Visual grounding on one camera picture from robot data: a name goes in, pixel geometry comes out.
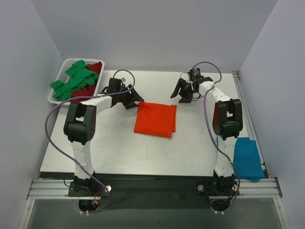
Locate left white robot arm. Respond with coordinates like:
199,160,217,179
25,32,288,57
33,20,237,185
63,78,144,197

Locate dark red t shirt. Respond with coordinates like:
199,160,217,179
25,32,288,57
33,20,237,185
71,62,102,97

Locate orange t shirt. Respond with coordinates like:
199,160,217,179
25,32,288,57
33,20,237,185
134,102,177,138

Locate aluminium frame rail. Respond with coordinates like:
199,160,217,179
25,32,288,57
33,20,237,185
26,69,283,200

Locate blue folded t shirt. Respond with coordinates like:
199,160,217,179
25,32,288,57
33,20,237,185
214,137,265,182

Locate green t shirt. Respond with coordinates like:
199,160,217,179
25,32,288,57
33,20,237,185
51,60,95,102

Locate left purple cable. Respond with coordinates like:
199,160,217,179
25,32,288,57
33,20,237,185
45,69,136,214

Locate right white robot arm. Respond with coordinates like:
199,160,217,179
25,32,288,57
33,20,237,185
170,68,243,177

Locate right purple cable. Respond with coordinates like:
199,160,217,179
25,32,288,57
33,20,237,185
189,61,241,214

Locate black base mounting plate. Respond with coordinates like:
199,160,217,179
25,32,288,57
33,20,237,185
68,174,240,212

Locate white plastic basket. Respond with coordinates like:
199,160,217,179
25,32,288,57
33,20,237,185
48,58,105,104

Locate purple cable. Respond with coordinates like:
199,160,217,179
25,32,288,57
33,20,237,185
189,61,241,214
45,69,136,214

